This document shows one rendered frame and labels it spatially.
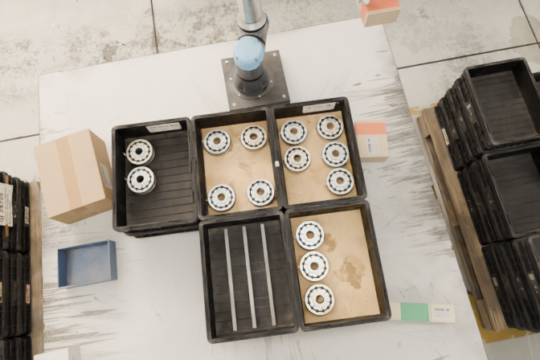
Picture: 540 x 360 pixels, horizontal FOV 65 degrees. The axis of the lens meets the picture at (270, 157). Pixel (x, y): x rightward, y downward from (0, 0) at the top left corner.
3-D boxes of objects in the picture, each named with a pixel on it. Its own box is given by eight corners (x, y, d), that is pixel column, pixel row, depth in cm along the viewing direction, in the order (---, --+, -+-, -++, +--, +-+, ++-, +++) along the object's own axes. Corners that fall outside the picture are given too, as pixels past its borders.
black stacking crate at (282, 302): (204, 226, 159) (198, 221, 148) (283, 216, 159) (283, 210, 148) (213, 340, 147) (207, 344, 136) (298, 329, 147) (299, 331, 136)
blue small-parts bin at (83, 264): (115, 241, 169) (108, 239, 162) (117, 280, 164) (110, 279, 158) (65, 250, 168) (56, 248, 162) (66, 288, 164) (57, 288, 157)
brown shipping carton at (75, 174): (120, 206, 173) (105, 198, 158) (68, 224, 172) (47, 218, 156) (104, 141, 182) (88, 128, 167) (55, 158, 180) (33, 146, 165)
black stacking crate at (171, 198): (123, 137, 170) (112, 127, 160) (195, 128, 171) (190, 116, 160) (124, 235, 158) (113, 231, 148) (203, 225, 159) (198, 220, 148)
